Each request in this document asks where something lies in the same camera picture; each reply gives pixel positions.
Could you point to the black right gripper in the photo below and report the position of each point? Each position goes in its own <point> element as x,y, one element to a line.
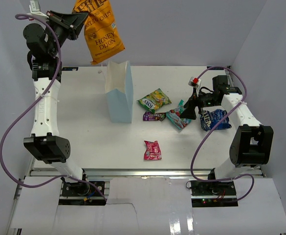
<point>189,112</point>

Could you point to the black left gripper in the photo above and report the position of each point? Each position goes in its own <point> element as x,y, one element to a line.
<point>71,23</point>

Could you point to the teal Fox's candy bag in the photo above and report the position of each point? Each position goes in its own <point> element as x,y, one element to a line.
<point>174,116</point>

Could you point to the orange Kettle chips bag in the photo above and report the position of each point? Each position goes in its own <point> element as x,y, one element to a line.
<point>101,34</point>

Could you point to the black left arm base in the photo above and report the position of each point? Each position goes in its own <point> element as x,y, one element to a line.
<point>80,194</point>

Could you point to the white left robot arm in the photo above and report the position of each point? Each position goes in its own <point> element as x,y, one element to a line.
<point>44,142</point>

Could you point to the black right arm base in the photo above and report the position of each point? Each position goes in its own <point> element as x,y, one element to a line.
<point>212,195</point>

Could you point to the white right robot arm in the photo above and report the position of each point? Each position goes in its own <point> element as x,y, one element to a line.
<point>252,141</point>

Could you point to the blue snack bag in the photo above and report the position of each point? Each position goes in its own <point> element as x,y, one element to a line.
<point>209,119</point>

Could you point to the green yellow Fox's candy bag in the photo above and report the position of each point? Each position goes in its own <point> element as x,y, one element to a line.
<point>154,101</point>

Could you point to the light blue paper bag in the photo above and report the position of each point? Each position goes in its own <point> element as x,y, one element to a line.
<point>119,91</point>

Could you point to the purple Skittles packet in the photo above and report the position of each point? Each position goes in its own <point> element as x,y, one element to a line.
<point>149,116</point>

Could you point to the blue label left corner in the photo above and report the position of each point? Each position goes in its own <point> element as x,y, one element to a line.
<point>70,68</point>

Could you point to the blue label corner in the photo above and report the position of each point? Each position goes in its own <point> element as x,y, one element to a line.
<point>70,68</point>
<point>214,68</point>

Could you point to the blue label right corner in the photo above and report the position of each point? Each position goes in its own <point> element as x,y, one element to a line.
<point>214,68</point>

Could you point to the red pink candy packet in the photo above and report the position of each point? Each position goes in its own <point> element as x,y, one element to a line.
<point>153,152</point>

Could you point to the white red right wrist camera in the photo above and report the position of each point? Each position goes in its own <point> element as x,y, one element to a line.
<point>194,82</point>

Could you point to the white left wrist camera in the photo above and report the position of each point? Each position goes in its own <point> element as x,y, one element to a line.
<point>35,10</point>

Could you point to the aluminium front frame rail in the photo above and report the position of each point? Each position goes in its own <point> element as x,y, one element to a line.
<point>92,173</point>

